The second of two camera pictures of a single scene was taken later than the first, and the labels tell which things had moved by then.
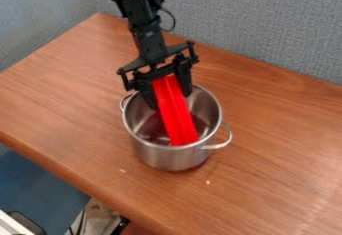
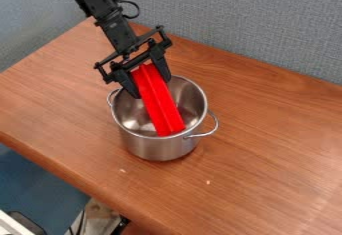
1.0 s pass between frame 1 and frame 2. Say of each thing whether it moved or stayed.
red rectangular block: moved
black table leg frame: stayed
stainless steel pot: moved
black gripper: moved
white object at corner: stayed
